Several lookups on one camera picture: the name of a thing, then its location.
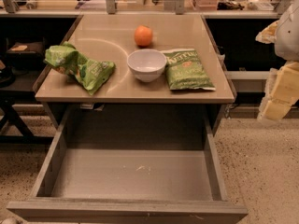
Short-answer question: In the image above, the crumpled green chip bag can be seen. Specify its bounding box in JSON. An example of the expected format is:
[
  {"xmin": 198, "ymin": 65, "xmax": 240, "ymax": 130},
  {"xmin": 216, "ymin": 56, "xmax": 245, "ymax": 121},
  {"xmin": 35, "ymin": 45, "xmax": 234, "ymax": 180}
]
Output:
[{"xmin": 44, "ymin": 42, "xmax": 116, "ymax": 95}]

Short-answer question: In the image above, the grey top drawer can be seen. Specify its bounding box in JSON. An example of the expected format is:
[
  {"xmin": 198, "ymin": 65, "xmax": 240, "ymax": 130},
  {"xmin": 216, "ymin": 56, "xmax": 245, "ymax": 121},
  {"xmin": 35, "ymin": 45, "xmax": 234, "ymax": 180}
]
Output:
[{"xmin": 7, "ymin": 105, "xmax": 248, "ymax": 224}]

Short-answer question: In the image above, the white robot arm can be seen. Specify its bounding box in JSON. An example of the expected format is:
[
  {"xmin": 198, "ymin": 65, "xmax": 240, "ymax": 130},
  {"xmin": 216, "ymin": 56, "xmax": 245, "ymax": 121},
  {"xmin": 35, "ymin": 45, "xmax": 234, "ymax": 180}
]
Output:
[{"xmin": 255, "ymin": 0, "xmax": 299, "ymax": 123}]

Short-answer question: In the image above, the grey drawer cabinet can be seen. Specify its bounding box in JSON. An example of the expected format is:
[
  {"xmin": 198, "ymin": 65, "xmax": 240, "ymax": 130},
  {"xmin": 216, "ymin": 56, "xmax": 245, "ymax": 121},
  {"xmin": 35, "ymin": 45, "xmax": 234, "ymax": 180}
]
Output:
[{"xmin": 36, "ymin": 13, "xmax": 235, "ymax": 128}]

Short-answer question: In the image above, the orange fruit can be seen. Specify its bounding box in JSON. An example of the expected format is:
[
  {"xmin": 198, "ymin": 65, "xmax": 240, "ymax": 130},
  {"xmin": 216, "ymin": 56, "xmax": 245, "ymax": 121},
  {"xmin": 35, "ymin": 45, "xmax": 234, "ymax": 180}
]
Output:
[{"xmin": 134, "ymin": 25, "xmax": 153, "ymax": 47}]

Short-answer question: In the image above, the white bowl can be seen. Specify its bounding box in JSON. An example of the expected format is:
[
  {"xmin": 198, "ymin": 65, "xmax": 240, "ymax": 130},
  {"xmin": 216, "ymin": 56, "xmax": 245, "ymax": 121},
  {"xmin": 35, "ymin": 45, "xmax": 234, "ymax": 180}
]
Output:
[{"xmin": 127, "ymin": 49, "xmax": 166, "ymax": 82}]

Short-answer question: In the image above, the black side table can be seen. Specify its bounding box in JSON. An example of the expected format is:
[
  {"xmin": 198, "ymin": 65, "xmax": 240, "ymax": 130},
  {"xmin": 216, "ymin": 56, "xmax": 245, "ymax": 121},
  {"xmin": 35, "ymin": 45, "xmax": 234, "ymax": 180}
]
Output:
[{"xmin": 0, "ymin": 40, "xmax": 54, "ymax": 146}]

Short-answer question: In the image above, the flat green chip bag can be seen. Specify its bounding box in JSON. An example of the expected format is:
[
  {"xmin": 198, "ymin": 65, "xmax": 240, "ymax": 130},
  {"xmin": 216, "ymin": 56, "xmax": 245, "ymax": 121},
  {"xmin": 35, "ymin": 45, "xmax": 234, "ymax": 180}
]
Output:
[{"xmin": 163, "ymin": 49, "xmax": 216, "ymax": 91}]

